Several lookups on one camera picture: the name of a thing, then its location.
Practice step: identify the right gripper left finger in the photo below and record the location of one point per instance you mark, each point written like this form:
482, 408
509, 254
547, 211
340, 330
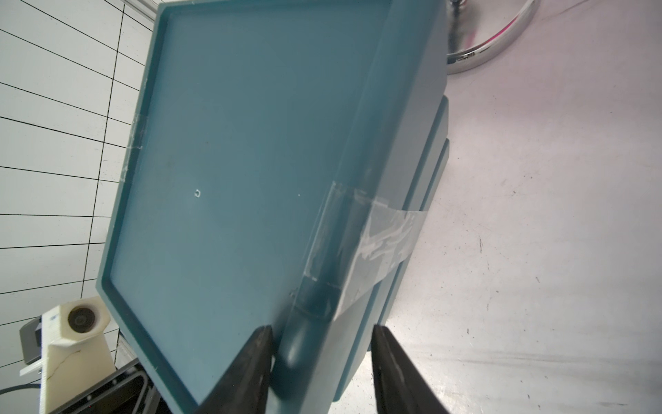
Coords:
244, 387

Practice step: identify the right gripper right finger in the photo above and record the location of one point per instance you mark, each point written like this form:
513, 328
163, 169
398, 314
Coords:
398, 385

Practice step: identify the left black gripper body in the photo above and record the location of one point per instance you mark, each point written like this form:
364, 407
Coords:
127, 390

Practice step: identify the teal drawer cabinet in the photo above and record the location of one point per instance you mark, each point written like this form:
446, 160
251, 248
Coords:
249, 111

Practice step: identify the clear tape strip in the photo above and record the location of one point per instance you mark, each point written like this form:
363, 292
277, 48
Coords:
359, 241

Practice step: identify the chrome glass holder stand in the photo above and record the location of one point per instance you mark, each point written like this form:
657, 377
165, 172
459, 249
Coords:
479, 30

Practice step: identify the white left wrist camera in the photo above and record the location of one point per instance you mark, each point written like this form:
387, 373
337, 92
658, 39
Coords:
74, 352

